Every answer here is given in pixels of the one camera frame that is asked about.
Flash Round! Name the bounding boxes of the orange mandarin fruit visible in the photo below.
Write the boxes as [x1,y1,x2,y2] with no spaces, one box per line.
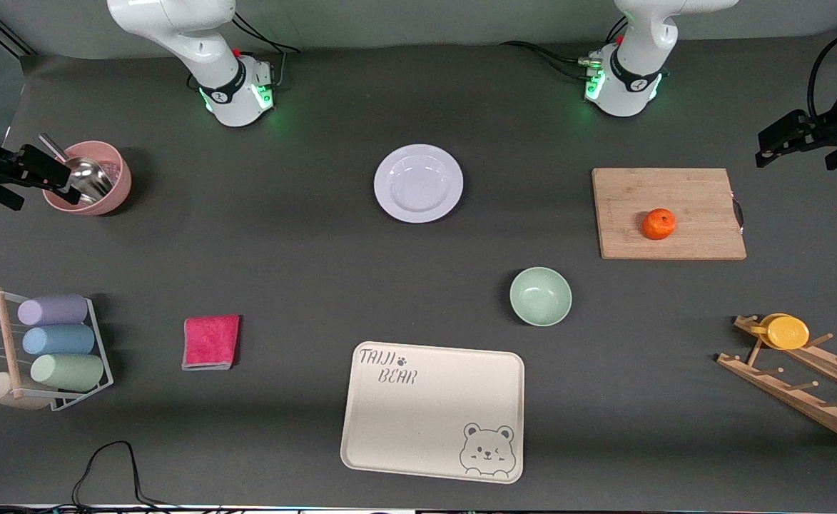
[641,208,677,241]

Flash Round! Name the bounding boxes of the white ridged plate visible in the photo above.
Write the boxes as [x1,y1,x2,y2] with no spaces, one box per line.
[373,143,465,224]

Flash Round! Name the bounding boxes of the metal scoop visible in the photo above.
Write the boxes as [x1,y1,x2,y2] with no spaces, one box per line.
[39,133,114,206]

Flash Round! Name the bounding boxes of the pink bowl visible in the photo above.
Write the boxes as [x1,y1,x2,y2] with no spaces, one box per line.
[42,140,133,216]

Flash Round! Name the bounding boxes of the purple cup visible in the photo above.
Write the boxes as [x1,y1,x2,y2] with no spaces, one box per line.
[17,294,89,327]

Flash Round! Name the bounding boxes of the wooden cutting board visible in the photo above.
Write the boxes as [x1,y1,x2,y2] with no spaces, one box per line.
[591,167,748,261]

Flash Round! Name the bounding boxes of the blue cup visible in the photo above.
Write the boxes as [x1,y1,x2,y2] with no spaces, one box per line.
[21,324,96,356]

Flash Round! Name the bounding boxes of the green cup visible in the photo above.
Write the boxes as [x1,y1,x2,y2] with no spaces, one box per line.
[30,353,105,393]

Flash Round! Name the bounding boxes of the yellow cup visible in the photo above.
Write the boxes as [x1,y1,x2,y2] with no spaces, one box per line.
[759,313,811,351]

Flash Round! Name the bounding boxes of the pink folded cloth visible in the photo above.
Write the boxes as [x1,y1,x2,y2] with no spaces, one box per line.
[181,315,241,371]

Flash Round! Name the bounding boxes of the wooden peg dish rack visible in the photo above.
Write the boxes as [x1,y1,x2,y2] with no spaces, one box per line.
[716,314,837,450]

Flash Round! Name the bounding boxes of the light green bowl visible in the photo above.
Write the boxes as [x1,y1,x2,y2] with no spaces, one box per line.
[509,266,574,328]

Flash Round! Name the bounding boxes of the beige bear print tray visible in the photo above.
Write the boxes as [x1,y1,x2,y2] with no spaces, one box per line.
[340,341,526,485]

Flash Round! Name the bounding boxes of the white wire cup rack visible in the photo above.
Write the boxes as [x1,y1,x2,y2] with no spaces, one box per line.
[0,286,115,413]

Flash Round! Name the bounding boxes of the black right arm base cable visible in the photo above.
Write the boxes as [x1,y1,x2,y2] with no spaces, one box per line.
[231,11,303,88]

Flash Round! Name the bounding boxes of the black arm base cable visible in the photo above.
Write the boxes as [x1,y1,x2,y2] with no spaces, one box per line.
[231,11,303,88]
[499,39,599,81]

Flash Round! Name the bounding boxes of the thin black looped cable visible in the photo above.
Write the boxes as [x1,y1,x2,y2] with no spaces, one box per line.
[0,440,180,514]

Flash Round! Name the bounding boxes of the black left arm base cable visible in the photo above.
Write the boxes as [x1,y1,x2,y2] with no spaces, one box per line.
[499,39,599,81]

